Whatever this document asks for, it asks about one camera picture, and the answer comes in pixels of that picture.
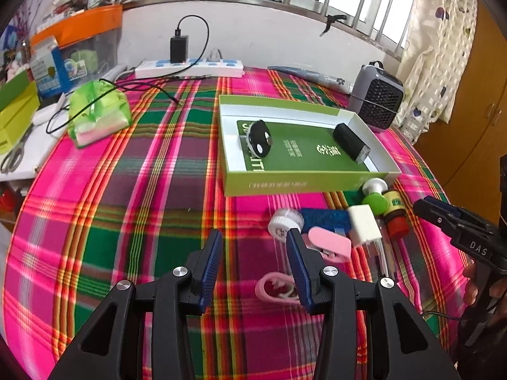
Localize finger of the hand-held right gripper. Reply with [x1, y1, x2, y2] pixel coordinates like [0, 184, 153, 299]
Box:
[425, 195, 492, 231]
[414, 199, 467, 243]

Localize black hook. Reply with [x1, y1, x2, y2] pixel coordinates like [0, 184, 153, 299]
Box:
[323, 15, 347, 34]

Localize dark green carton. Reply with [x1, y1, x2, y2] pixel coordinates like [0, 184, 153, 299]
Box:
[0, 72, 31, 109]

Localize blue carton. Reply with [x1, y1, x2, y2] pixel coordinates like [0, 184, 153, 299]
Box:
[29, 35, 66, 98]

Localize yellow-green carton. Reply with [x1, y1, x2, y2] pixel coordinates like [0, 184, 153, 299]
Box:
[0, 87, 40, 155]

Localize white charger adapter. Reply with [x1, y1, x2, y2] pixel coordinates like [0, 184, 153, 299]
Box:
[347, 205, 383, 248]

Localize white power strip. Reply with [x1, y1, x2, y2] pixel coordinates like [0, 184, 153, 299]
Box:
[136, 59, 245, 79]

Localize pink plastic ring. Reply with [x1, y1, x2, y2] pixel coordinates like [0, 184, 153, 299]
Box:
[257, 272, 302, 305]

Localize green cardboard box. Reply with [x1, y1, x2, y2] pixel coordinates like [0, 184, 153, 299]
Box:
[219, 95, 402, 197]

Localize cream patterned curtain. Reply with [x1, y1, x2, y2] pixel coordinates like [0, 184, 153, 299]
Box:
[390, 0, 478, 145]

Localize orange-lidded plastic container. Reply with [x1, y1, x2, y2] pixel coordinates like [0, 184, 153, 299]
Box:
[31, 5, 123, 84]

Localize black plug adapter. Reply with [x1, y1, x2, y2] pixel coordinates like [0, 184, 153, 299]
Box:
[170, 36, 189, 64]

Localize black rectangular light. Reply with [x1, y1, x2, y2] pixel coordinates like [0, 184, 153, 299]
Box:
[333, 123, 372, 164]

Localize red-capped small bottle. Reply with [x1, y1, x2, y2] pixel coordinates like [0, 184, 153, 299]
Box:
[383, 191, 408, 238]

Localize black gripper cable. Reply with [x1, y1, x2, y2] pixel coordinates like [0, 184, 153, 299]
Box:
[420, 311, 470, 322]

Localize green tissue pack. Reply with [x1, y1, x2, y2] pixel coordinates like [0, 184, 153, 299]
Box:
[67, 80, 132, 147]

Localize pink tape dispenser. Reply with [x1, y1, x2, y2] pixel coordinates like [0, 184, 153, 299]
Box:
[308, 227, 352, 263]

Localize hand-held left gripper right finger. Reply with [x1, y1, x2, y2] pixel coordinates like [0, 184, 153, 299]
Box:
[286, 227, 462, 380]

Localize clear lighter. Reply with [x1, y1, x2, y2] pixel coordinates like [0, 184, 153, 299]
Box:
[366, 216, 397, 282]

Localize scissors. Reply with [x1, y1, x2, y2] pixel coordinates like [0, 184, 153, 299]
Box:
[0, 124, 34, 173]

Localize white oblong device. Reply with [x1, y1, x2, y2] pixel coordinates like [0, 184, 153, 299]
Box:
[32, 95, 68, 125]

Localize grey portable heater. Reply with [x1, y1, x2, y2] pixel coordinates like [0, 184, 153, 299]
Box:
[348, 61, 404, 133]

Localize blue usb drive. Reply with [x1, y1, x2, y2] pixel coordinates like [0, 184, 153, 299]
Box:
[300, 208, 353, 235]

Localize plaid tablecloth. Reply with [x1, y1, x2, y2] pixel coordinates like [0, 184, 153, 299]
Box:
[2, 65, 470, 380]

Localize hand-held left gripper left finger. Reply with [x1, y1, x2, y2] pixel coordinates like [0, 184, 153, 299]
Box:
[48, 229, 225, 380]

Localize folded floral umbrella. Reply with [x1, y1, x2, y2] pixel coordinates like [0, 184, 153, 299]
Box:
[267, 65, 355, 96]

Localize black charging cable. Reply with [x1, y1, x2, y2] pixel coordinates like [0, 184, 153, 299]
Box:
[45, 15, 210, 134]

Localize wooden wardrobe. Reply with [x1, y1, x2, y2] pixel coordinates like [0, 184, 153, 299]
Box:
[416, 0, 507, 222]

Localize person's right hand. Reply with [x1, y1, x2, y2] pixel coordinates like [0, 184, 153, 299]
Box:
[463, 263, 482, 307]

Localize black round device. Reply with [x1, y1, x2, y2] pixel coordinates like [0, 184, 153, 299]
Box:
[242, 120, 274, 157]

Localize white round tape roll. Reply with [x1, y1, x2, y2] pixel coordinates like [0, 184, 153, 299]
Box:
[268, 208, 305, 240]

